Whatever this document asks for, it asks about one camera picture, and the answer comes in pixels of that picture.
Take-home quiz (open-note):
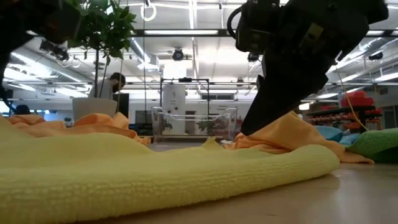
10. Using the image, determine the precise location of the clear plastic bin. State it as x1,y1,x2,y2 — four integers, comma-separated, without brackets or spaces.
151,106,239,144

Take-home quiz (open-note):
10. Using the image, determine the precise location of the round black ceiling camera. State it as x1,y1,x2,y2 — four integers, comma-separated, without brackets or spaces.
172,48,185,62

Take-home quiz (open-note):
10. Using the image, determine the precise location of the blue microfiber towel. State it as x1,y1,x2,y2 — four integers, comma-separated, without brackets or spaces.
313,125,358,146

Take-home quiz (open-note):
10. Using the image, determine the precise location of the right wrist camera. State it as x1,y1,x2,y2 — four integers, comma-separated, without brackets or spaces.
234,0,282,54

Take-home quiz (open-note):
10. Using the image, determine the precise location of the black ceiling-hung device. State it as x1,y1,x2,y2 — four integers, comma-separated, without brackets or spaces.
39,39,70,62

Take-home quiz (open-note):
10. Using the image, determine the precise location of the yellow hanging cable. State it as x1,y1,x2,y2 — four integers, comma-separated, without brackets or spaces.
337,71,369,131

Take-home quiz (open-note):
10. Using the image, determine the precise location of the person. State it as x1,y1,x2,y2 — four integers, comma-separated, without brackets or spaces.
88,72,127,100

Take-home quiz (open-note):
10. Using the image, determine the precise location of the yellow microfiber towel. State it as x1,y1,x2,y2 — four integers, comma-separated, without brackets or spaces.
0,116,340,224

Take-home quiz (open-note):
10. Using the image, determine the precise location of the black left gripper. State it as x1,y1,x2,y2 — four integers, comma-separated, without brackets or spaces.
0,0,40,83

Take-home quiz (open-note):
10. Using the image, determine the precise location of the green microfiber towel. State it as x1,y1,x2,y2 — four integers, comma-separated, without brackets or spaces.
345,128,398,163

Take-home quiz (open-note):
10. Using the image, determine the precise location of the green leafy plant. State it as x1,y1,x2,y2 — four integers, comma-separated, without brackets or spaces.
63,0,137,99

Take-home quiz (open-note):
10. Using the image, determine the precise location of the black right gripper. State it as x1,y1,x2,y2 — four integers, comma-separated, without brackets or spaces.
241,0,371,136

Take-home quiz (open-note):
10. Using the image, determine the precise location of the shelf with red bins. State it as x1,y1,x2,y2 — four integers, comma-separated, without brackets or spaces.
306,90,383,131

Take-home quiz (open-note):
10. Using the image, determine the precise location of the white hanging ring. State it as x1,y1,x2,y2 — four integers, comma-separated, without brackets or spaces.
140,2,157,22

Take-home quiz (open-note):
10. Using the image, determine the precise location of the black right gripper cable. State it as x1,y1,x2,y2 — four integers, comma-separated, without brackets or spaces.
226,6,243,40

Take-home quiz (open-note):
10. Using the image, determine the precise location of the white plant pot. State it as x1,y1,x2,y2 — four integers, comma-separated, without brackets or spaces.
72,97,118,122

